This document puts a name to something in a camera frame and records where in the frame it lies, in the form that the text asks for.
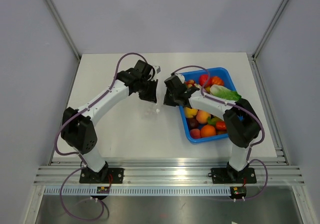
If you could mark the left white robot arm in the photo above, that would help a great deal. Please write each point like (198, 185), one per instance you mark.
(78, 125)

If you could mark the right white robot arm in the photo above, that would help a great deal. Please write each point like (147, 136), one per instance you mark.
(242, 125)

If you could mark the small pink peach toy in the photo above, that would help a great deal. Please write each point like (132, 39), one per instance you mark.
(195, 133)

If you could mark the dark purple plum toy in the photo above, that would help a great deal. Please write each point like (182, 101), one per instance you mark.
(192, 123)

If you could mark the red strawberry toy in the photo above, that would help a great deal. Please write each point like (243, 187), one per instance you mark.
(205, 80)

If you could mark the white slotted cable duct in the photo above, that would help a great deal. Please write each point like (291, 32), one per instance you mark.
(219, 191)

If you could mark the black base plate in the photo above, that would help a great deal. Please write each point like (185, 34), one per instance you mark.
(109, 176)
(224, 175)

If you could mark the orange fruit toy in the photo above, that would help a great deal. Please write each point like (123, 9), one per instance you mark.
(208, 131)

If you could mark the clear zip top bag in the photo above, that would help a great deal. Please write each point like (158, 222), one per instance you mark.
(151, 111)

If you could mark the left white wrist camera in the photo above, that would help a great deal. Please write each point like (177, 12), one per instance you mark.
(157, 69)

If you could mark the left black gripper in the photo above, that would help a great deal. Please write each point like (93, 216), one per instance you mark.
(151, 97)

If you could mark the green cabbage toy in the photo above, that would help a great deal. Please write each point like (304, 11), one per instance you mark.
(222, 92)

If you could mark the orange persimmon toy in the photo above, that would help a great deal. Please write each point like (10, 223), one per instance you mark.
(216, 80)

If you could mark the aluminium mounting rail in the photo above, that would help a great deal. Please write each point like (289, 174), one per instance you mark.
(170, 172)

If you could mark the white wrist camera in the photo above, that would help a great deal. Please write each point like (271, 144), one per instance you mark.
(157, 69)
(181, 77)

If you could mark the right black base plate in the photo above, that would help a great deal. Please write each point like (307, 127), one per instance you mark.
(224, 175)

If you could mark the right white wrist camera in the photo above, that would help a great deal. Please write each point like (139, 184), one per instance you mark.
(181, 77)

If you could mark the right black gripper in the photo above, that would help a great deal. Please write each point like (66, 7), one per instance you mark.
(168, 102)

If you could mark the blue plastic bin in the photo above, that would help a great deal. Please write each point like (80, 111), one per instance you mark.
(195, 75)

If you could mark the red carrot toy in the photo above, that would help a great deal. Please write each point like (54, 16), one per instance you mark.
(221, 126)

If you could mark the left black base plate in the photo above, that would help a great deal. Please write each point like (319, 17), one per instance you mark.
(109, 176)

